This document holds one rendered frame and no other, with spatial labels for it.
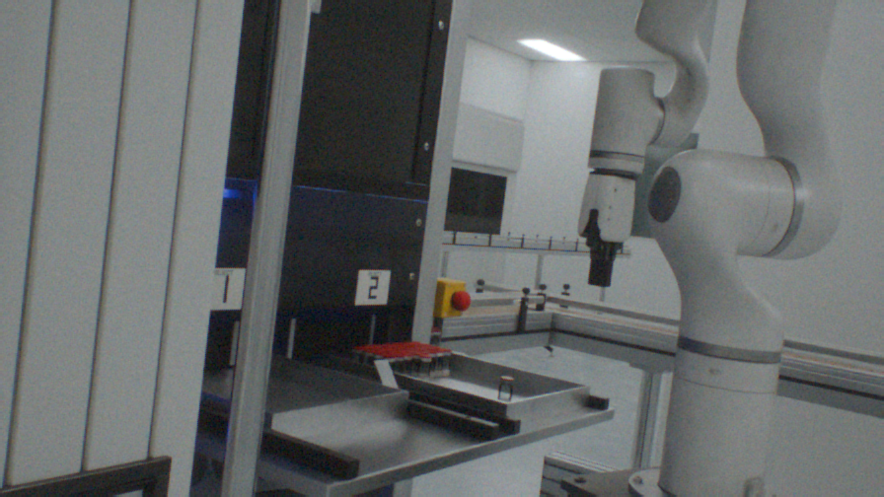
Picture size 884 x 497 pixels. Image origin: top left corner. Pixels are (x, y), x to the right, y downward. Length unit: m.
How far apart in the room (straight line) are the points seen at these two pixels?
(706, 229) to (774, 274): 1.78
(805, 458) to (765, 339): 1.75
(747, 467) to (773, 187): 0.32
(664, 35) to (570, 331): 1.20
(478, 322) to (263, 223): 1.48
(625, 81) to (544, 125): 9.33
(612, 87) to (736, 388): 0.52
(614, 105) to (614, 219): 0.17
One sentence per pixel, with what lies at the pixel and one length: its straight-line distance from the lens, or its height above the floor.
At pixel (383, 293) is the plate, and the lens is 1.61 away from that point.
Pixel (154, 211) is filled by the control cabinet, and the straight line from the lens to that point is 0.57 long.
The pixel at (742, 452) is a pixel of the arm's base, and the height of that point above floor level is 0.94.
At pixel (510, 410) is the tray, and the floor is 0.90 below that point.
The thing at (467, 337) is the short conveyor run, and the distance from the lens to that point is 2.06.
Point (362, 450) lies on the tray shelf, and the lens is 1.11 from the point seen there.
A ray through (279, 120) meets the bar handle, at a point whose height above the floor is 1.23.
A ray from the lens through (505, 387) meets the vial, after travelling 1.40.
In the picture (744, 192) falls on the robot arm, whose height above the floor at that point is 1.24.
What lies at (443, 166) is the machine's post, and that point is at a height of 1.25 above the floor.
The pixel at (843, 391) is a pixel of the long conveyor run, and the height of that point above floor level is 0.88.
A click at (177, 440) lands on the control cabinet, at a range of 0.61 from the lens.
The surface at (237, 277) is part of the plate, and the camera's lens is 1.36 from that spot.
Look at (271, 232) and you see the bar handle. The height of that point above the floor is 1.15.
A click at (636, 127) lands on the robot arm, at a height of 1.33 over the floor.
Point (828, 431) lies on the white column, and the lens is 2.82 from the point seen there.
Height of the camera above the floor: 1.19
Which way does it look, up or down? 3 degrees down
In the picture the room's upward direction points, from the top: 7 degrees clockwise
